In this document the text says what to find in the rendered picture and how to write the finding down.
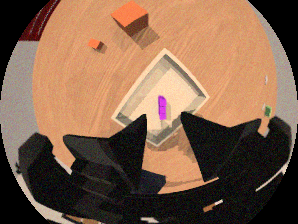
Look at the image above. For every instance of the violet fuse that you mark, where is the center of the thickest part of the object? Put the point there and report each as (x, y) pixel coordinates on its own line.
(162, 107)

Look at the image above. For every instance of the cream shallow tray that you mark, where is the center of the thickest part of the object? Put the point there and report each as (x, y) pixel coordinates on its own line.
(168, 76)

